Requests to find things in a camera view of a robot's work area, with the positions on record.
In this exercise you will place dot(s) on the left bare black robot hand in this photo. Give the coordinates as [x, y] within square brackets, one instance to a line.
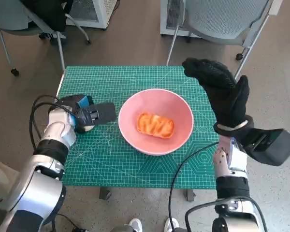
[104, 112]

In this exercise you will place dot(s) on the right black gloved robot hand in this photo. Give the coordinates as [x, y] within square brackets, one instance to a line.
[224, 96]

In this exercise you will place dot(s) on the pink bowl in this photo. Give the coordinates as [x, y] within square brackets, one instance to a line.
[135, 135]

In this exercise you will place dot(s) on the square golden toy bread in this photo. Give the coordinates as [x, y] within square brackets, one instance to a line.
[154, 125]

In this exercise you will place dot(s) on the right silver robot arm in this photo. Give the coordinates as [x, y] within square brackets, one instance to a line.
[232, 159]

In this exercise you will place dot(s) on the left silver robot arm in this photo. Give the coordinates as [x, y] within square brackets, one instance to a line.
[58, 130]

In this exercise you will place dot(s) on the green cutting mat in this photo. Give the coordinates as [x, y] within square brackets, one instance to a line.
[106, 164]

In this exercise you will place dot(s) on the grey mesh chair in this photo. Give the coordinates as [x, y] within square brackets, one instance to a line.
[220, 17]

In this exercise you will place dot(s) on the white mesh cabinet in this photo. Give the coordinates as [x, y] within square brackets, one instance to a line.
[170, 17]
[96, 12]

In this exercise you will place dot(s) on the black jacket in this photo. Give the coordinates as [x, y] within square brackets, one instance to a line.
[48, 12]

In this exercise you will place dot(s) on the white shoe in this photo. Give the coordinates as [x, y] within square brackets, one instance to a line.
[135, 224]
[171, 224]

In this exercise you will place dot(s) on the person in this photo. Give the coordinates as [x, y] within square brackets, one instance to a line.
[0, 178]

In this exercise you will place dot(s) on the grey chair with metal legs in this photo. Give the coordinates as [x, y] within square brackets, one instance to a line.
[7, 14]

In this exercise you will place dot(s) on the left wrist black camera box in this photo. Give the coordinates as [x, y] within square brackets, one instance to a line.
[67, 99]

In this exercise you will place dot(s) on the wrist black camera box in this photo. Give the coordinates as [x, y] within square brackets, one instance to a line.
[273, 147]
[67, 99]

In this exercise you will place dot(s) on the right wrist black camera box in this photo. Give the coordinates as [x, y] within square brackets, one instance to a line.
[273, 147]

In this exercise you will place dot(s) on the grey table leg bracket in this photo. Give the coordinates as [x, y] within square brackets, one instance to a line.
[104, 193]
[190, 195]

